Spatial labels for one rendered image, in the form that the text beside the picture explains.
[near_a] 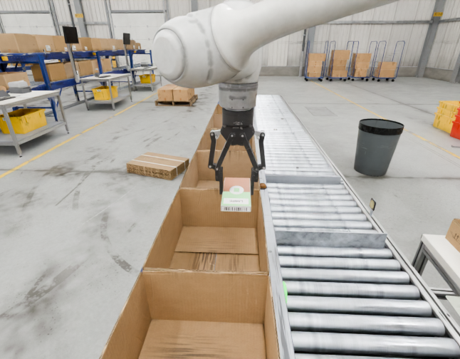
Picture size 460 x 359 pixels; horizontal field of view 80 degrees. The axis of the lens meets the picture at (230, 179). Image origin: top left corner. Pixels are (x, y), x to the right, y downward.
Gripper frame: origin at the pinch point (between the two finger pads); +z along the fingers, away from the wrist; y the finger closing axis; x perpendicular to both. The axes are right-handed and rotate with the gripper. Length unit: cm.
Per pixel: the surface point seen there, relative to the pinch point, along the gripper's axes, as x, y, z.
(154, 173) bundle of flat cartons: 242, -110, 114
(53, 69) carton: 563, -421, 18
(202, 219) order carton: 18.6, -13.0, 25.2
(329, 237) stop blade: 28, 39, 39
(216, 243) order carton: 9.0, -6.8, 28.1
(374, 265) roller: 17, 53, 43
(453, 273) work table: 14, 81, 43
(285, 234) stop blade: 28, 20, 38
